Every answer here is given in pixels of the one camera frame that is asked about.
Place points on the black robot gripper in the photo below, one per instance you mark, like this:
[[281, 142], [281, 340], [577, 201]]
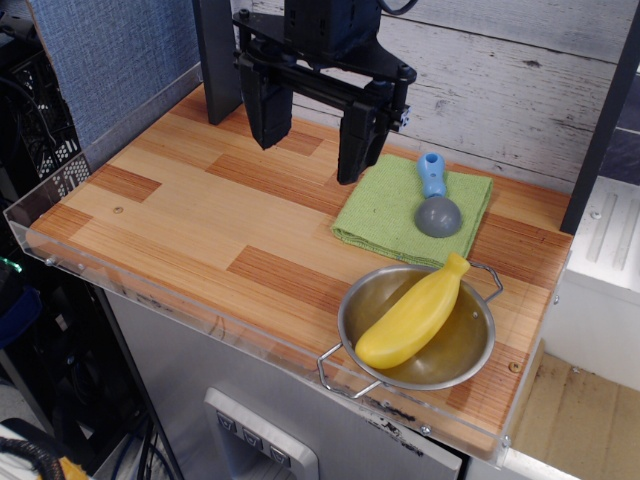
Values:
[[294, 49]]

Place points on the gray ball blue handle scoop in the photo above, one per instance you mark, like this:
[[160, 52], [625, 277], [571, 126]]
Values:
[[437, 216]]

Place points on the green folded cloth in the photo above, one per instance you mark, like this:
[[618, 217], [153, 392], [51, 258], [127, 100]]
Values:
[[379, 214]]

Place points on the clear acrylic table guard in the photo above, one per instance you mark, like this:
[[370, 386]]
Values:
[[218, 262]]

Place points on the yellow toy banana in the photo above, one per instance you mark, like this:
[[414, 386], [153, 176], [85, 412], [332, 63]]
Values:
[[414, 319]]

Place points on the silver metal pot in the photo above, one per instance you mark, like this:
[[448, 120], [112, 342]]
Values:
[[457, 352]]

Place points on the white ridged block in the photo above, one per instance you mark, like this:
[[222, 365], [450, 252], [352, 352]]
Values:
[[605, 247]]

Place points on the gray dispenser control panel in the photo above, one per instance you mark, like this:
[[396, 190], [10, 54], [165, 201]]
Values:
[[253, 447]]

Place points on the yellow black object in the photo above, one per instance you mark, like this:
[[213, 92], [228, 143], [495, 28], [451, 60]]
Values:
[[21, 459]]

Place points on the black left vertical post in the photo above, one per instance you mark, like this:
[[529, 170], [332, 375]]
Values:
[[217, 44]]

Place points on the black vertical post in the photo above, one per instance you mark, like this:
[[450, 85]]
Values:
[[620, 86], [217, 44]]

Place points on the black right vertical post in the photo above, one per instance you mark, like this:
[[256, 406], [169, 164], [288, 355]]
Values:
[[620, 86]]

